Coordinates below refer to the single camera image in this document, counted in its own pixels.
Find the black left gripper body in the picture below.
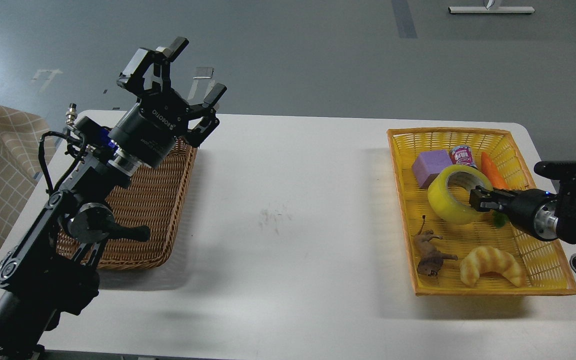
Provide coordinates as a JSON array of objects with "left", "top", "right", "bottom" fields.
[{"left": 109, "top": 94, "right": 190, "bottom": 168}]

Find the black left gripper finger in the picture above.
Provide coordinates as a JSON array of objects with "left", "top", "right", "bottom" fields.
[
  {"left": 116, "top": 36, "right": 190, "bottom": 101},
  {"left": 182, "top": 83, "right": 227, "bottom": 148}
]

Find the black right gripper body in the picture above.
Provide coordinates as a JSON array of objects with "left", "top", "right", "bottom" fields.
[{"left": 505, "top": 189, "right": 558, "bottom": 242}]

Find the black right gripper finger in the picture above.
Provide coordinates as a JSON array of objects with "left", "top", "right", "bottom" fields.
[{"left": 469, "top": 186, "right": 516, "bottom": 214}]

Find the yellow tape roll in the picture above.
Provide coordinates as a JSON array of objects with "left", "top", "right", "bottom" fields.
[{"left": 427, "top": 164, "right": 493, "bottom": 225}]

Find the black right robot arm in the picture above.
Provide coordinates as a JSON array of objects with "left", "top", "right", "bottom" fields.
[{"left": 469, "top": 161, "right": 576, "bottom": 273}]

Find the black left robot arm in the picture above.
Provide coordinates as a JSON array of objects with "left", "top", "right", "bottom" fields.
[{"left": 0, "top": 36, "right": 227, "bottom": 360}]

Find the orange toy carrot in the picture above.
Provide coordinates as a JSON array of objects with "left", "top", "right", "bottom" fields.
[{"left": 480, "top": 151, "right": 510, "bottom": 191}]

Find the small red can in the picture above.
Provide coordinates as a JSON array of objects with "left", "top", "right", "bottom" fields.
[{"left": 448, "top": 145, "right": 478, "bottom": 169}]

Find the yellow plastic basket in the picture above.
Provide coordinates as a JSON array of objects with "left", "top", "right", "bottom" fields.
[{"left": 387, "top": 128, "right": 576, "bottom": 297}]

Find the toy croissant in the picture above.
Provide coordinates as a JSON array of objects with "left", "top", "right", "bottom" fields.
[{"left": 459, "top": 246, "right": 527, "bottom": 287}]

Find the purple block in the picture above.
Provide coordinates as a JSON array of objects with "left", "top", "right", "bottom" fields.
[{"left": 411, "top": 149, "right": 453, "bottom": 189}]

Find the brown wicker basket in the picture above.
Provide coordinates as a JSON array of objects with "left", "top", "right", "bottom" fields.
[{"left": 56, "top": 128, "right": 199, "bottom": 271}]

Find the brown toy animal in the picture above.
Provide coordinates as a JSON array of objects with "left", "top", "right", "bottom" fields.
[{"left": 413, "top": 214, "right": 458, "bottom": 277}]

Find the white stand base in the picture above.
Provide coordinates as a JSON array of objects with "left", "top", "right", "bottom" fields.
[{"left": 448, "top": 0, "right": 535, "bottom": 15}]

